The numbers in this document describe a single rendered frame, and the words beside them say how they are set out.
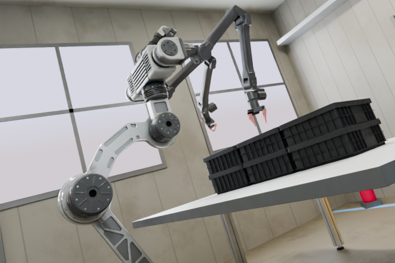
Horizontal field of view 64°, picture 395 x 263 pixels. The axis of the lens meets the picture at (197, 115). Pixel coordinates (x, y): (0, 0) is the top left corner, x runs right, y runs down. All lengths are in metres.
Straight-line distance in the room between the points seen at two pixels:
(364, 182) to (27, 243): 2.68
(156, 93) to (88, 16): 2.24
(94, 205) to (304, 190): 0.93
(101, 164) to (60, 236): 1.49
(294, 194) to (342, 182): 0.15
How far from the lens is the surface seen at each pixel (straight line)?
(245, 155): 1.74
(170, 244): 3.30
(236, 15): 1.91
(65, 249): 3.06
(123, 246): 1.68
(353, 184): 0.74
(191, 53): 1.67
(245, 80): 1.90
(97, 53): 3.59
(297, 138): 1.53
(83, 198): 1.47
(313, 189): 0.81
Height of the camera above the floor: 0.76
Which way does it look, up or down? 13 degrees up
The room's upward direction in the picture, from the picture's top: 18 degrees counter-clockwise
